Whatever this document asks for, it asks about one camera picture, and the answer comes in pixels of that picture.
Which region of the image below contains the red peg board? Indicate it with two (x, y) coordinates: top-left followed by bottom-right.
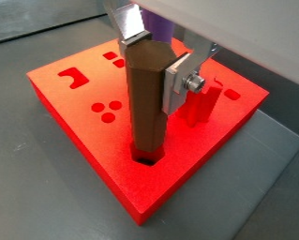
(28, 40), (269, 224)

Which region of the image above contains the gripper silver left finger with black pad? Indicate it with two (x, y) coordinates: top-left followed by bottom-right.
(104, 0), (151, 55)

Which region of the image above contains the red star peg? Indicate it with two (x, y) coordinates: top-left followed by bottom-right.
(177, 79), (223, 128)

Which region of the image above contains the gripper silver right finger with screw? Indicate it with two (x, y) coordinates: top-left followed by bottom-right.
(162, 30), (219, 115)

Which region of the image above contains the tall purple peg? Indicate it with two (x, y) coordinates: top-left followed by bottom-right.
(142, 9), (174, 43)

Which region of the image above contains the brown hexagon peg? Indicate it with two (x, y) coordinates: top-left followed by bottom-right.
(126, 40), (177, 152)

